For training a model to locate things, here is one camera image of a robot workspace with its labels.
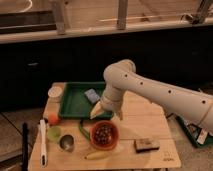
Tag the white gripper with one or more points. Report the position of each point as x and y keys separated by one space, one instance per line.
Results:
x=113 y=104

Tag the dark red grape bunch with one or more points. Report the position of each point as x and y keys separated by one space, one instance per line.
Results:
x=103 y=134

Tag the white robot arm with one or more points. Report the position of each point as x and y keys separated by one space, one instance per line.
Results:
x=194 y=106

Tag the red bowl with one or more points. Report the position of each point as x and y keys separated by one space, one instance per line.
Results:
x=112 y=144

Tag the blue sponge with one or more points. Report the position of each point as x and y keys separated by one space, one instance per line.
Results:
x=92 y=96

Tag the green plastic tray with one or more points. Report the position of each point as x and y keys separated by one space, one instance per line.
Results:
x=74 y=103

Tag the yellow banana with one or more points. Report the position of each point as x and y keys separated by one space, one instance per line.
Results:
x=97 y=155

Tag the brown rectangular sponge block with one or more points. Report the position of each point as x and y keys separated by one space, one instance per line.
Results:
x=142 y=145

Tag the small metal cup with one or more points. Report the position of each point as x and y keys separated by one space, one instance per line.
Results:
x=67 y=143

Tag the orange tomato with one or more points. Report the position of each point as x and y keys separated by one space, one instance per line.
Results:
x=53 y=119

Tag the white small cup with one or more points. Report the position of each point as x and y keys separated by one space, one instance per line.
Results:
x=55 y=94

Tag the green apple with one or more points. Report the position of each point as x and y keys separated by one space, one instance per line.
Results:
x=54 y=134

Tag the black vertical pole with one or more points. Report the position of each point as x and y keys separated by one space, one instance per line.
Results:
x=25 y=147

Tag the green crate with items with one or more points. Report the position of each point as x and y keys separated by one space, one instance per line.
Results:
x=193 y=132

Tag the white handled brush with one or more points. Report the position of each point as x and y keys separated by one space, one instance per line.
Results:
x=43 y=143

